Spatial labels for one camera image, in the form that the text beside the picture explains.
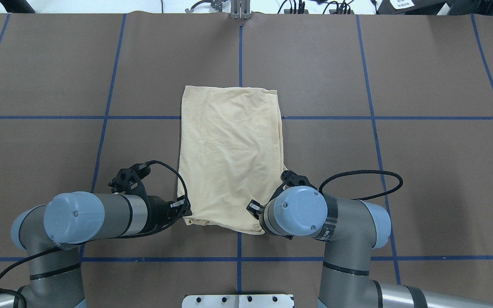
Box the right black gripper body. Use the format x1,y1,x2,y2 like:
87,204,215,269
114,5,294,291
258,201,278,235

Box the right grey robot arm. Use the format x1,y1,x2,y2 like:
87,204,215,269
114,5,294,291
246,186,493,308

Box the beige long-sleeve printed shirt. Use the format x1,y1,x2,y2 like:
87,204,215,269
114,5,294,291
178,86,286,235

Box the aluminium frame post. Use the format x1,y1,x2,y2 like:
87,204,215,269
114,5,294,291
229,0,252,20

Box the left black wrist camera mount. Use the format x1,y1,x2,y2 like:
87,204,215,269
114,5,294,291
108,163,151,198

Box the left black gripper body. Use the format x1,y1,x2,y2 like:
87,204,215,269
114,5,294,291
146,195,180,235

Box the brown paper table cover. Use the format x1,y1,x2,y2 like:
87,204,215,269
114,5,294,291
0,12,493,308

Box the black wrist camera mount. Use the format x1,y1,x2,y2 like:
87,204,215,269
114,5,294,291
108,163,151,198
270,170,317,199

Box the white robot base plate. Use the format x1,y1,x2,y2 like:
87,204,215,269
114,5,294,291
181,294,295,308

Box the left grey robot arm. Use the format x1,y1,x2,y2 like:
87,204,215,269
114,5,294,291
0,191,191,308

